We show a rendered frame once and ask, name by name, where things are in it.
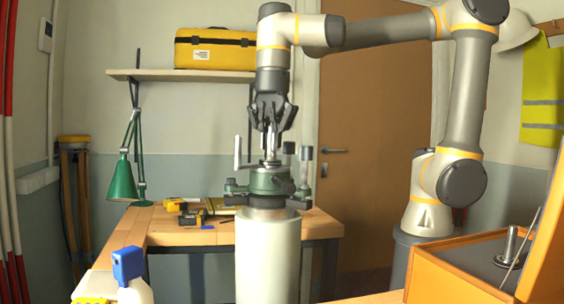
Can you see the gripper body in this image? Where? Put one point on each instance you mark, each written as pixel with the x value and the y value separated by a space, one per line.
pixel 272 86

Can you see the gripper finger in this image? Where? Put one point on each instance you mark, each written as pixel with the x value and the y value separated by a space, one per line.
pixel 257 116
pixel 285 116

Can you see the silver receiver adapter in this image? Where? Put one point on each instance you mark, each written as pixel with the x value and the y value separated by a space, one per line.
pixel 271 160

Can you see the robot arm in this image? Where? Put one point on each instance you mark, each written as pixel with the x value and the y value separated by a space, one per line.
pixel 462 119

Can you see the yellow instrument case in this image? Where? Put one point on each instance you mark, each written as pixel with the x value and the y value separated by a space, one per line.
pixel 216 50

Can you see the green tribrach body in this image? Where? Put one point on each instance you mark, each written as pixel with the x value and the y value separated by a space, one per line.
pixel 264 183

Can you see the black round plummet knob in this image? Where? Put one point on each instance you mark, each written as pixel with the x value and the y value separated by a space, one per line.
pixel 284 185

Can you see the white round pillar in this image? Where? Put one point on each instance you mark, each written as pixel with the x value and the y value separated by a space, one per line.
pixel 268 255

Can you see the orange open carrying case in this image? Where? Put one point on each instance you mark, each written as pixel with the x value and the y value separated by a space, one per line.
pixel 445 277

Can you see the silver prism adapter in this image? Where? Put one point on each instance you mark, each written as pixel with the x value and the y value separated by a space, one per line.
pixel 509 249

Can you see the black topped footscrew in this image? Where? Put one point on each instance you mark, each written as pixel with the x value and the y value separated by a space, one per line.
pixel 288 149

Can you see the grey topped footscrew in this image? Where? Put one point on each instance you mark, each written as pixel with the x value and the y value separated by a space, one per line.
pixel 306 163

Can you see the green footscrew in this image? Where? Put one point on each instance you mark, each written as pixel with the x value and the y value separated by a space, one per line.
pixel 230 187

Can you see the brown wooden door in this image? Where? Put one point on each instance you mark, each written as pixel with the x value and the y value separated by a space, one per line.
pixel 374 132

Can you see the black pencil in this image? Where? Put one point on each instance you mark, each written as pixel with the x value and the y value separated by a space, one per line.
pixel 226 220

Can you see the yellow tape measure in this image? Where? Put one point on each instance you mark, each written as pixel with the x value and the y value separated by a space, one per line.
pixel 174 204

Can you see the yellow black handheld meter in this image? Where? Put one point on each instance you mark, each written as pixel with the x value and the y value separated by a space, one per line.
pixel 192 218

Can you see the blue pen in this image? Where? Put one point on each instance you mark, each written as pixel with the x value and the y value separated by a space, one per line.
pixel 205 227

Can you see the wooden workbench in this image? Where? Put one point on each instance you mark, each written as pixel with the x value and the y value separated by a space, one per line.
pixel 176 233

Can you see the green desk lamp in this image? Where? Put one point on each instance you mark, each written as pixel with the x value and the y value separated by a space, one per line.
pixel 122 180

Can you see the wooden survey tripod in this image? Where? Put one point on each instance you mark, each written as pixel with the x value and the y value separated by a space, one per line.
pixel 75 189

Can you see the white blue spray bottle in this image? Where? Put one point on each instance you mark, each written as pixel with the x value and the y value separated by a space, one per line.
pixel 132 277

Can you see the white box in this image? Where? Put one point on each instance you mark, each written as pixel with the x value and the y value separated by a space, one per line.
pixel 94 284

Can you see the white hard hat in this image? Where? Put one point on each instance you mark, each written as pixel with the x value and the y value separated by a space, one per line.
pixel 517 33

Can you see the red white range pole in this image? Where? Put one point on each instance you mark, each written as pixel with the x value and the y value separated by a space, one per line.
pixel 6 119
pixel 20 269

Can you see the yellow reflective safety vest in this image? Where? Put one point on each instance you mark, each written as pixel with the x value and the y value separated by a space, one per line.
pixel 542 92

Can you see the wooden wall shelf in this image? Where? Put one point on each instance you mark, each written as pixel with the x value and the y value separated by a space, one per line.
pixel 180 75

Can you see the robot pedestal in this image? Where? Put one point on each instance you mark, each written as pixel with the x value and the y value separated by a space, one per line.
pixel 401 255

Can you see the white wall conduit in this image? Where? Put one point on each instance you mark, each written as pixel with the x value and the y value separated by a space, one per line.
pixel 52 97

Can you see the white wall thermostat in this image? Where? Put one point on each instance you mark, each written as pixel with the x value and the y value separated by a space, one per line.
pixel 45 34

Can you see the white wall ledge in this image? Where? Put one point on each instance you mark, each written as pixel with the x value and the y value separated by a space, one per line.
pixel 37 180

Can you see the wooden coat hook rail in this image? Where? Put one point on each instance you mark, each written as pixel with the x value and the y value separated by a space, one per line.
pixel 553 26

